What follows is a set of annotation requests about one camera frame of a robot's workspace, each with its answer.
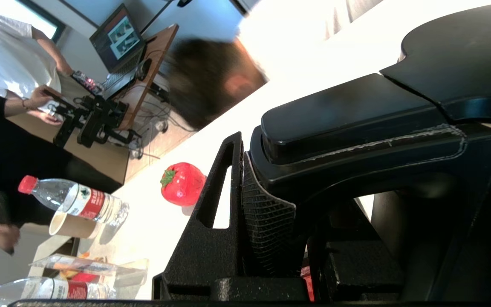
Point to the black handheld controller rig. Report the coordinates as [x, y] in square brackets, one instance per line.
[96, 121]

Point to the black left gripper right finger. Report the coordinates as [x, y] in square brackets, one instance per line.
[356, 277]

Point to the dark-framed window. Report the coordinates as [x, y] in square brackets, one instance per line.
[36, 17]

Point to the brown wooden desk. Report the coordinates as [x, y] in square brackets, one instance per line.
[160, 55]

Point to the person in grey shirt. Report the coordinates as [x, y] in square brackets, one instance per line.
[211, 81]

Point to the paper cup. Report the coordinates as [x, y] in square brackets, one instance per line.
[73, 226]

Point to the black computer mouse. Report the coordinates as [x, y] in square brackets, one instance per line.
[143, 69]

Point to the black laptop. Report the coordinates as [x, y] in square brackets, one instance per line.
[119, 38]

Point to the red tomato-shaped toy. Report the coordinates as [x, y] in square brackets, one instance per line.
[183, 185]

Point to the person in black clothes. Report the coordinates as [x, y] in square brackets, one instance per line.
[15, 162]

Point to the person in white T-shirt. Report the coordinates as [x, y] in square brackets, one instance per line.
[2, 55]

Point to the black electric kettle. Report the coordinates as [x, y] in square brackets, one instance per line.
[399, 140]

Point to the clear water bottle red cap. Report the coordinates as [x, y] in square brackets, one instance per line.
[36, 294]
[92, 204]

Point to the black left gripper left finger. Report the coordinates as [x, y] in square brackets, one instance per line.
[203, 256]

